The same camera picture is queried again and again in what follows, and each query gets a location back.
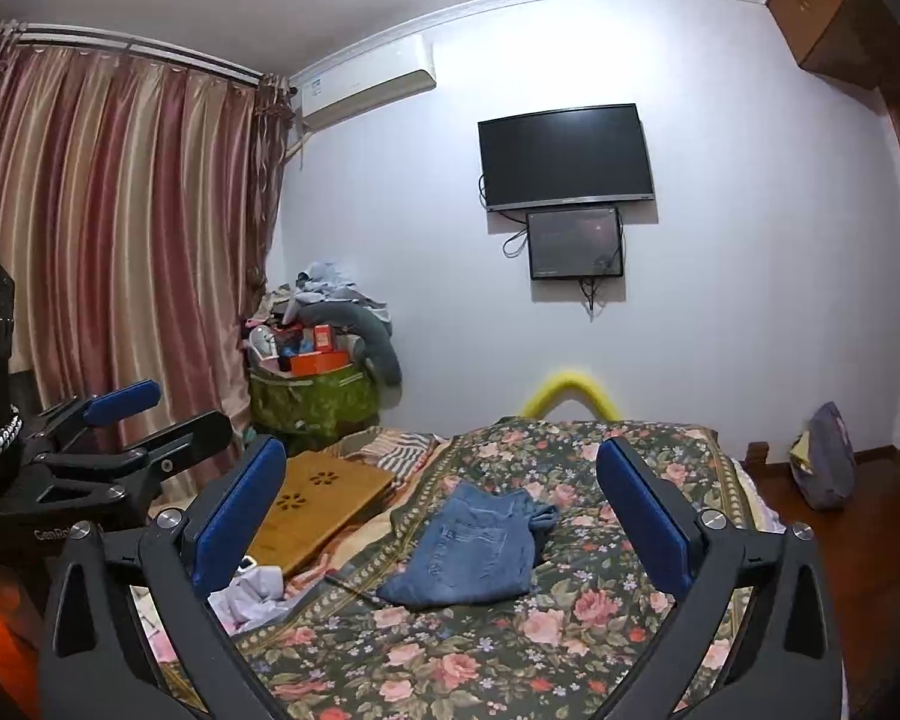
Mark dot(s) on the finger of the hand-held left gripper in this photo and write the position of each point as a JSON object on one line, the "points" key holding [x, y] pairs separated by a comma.
{"points": [[180, 439], [124, 397]]}

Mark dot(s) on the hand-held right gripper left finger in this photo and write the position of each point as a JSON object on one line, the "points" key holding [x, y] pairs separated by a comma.
{"points": [[240, 510]]}

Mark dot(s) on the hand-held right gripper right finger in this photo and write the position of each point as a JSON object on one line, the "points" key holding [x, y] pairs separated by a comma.
{"points": [[645, 517]]}

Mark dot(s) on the blue jeans pants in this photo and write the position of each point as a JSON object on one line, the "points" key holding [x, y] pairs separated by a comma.
{"points": [[465, 547]]}

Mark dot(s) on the wooden lap desk board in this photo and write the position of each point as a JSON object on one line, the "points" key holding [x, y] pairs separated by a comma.
{"points": [[322, 495]]}

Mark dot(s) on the lavender cloth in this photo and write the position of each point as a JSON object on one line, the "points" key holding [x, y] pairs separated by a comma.
{"points": [[251, 594]]}

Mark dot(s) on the green storage bag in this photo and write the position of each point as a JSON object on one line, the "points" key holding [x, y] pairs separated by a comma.
{"points": [[307, 399]]}

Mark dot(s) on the striped pink curtain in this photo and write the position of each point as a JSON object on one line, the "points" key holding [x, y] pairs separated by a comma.
{"points": [[120, 240]]}

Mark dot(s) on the yellow foam tube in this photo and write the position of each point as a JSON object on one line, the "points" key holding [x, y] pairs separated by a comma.
{"points": [[570, 379]]}

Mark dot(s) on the orange box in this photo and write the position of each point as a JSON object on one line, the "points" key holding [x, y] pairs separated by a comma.
{"points": [[319, 362]]}

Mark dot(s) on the striped cloth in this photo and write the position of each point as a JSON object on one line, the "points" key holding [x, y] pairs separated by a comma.
{"points": [[397, 454]]}

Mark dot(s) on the grey bag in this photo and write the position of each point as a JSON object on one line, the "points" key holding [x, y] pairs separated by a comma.
{"points": [[829, 457]]}

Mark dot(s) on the grey tube pillow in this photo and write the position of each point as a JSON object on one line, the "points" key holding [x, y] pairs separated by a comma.
{"points": [[379, 345]]}

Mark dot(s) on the pile of grey clothes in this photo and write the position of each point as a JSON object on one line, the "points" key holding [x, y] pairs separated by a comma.
{"points": [[330, 281]]}

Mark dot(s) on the floral blanket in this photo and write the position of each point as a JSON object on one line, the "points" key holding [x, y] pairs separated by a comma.
{"points": [[450, 652]]}

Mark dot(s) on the orange object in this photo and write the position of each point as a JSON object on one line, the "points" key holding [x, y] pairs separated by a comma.
{"points": [[7, 645]]}

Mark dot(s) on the small black monitor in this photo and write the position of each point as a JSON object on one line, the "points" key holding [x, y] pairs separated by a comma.
{"points": [[574, 244]]}

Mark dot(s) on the curtain rod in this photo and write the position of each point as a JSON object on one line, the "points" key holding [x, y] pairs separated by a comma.
{"points": [[135, 49]]}

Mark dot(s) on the white air conditioner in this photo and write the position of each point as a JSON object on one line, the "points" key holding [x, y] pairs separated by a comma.
{"points": [[367, 86]]}

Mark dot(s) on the wooden wardrobe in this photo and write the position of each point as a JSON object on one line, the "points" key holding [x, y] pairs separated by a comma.
{"points": [[832, 7]]}

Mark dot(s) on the black wall television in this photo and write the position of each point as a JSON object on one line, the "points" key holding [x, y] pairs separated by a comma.
{"points": [[566, 154]]}

